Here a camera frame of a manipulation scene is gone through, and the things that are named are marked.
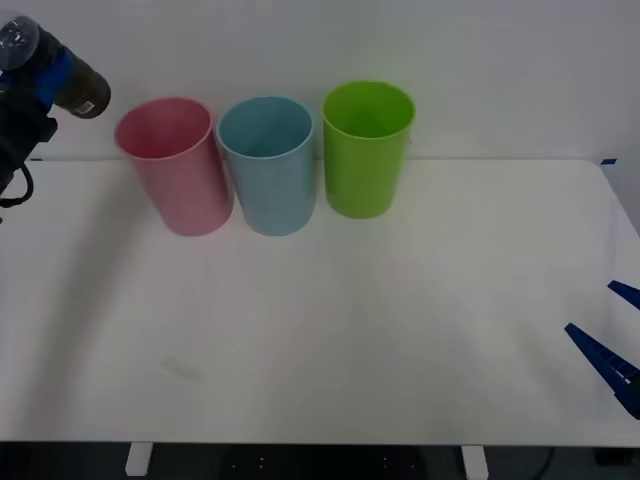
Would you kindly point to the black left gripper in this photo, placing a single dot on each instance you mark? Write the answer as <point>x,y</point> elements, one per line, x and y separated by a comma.
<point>20,127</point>

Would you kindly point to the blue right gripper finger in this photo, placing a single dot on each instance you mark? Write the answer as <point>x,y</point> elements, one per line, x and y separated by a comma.
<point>607,362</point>
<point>627,292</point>

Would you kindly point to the dark plastic bottle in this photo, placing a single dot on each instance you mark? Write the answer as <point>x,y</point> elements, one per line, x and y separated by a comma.
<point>86,87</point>

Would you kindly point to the white table leg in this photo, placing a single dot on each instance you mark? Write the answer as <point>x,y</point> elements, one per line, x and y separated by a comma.
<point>475,461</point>
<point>138,459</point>

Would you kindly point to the pink plastic waste bin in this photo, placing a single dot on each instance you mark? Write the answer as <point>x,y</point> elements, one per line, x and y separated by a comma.
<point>187,190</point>

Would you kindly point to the pale blue plastic waste bin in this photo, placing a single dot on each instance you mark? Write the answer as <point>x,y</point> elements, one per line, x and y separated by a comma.
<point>275,195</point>

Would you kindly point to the green plastic waste bin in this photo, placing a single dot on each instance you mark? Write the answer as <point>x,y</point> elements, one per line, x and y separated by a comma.
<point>360,175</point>

